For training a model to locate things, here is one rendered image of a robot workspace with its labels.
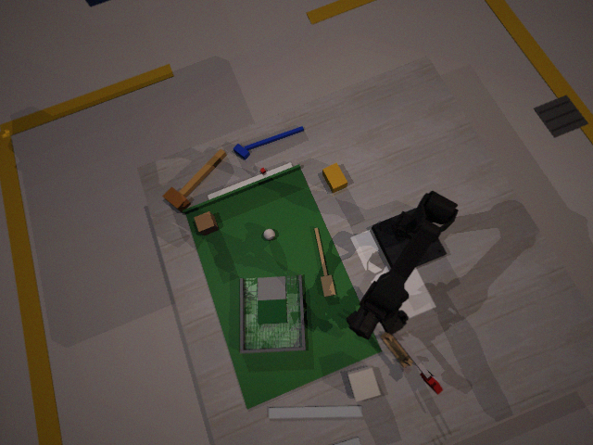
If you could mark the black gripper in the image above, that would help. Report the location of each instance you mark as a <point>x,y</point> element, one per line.
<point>351,316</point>

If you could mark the brown wooden mallet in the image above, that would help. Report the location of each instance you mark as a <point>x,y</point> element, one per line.
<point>178,199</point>

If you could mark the blue golf putter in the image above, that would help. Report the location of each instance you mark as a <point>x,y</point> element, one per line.
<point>244,153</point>

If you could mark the white golf ball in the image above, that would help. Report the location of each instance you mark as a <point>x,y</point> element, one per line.
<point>269,234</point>

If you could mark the green rectangular mat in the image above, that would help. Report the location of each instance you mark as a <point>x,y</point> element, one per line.
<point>239,250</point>

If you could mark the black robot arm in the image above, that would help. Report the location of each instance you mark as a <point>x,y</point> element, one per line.
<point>383,298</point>

